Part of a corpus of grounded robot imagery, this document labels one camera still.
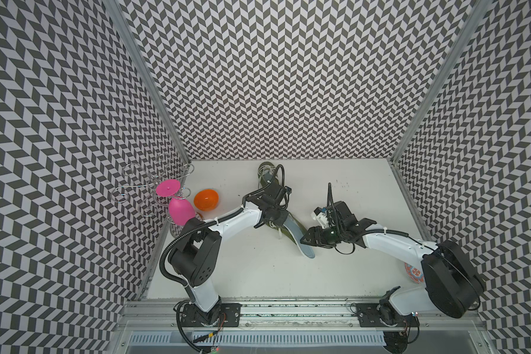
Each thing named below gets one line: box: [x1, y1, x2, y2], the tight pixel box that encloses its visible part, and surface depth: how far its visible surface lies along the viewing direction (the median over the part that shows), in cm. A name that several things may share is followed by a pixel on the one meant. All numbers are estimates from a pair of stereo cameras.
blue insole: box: [283, 213, 315, 259], surface depth 84 cm
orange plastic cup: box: [193, 188, 220, 212], surface depth 100 cm
